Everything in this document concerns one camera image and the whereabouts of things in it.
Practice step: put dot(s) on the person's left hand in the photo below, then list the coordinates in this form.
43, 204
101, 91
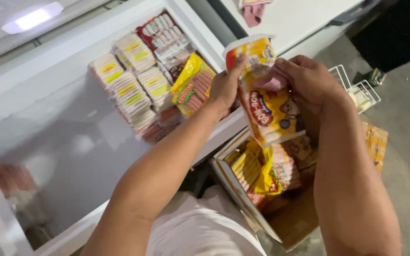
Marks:
223, 90

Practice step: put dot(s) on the person's right hand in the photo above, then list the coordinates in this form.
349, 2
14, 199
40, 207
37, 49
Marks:
311, 83

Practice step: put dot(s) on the yellow cartoon print sausage packet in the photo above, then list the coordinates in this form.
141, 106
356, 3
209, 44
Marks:
269, 113

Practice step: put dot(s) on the yellow green print sausage packet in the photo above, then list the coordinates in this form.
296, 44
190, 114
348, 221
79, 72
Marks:
190, 87

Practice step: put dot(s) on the pale packet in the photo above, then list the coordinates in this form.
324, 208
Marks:
361, 99

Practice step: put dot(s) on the dark green object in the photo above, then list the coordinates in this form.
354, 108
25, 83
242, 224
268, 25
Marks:
373, 77

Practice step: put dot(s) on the closed white freezer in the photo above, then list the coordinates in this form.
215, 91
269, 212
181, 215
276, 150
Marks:
297, 21

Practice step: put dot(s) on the yellow sausage packet in carton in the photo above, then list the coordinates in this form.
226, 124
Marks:
249, 167

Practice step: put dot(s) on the pink cloth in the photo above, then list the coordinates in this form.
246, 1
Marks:
253, 14

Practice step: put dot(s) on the red edged sausage packet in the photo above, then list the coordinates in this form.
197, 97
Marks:
162, 33

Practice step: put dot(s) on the stack of white labelled sausage packets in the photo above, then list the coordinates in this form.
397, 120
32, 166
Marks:
133, 92

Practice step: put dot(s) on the pink sausage packet yellow edge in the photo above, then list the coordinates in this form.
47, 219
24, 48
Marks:
285, 174

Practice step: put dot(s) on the cardboard box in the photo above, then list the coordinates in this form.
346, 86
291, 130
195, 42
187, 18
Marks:
290, 220

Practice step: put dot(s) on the person's white shirt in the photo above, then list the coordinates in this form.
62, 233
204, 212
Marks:
201, 227

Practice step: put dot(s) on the white chest freezer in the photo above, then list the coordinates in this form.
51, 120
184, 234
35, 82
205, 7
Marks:
55, 117

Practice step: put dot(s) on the white freezer lid with light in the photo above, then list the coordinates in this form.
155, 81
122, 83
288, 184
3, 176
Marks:
20, 25

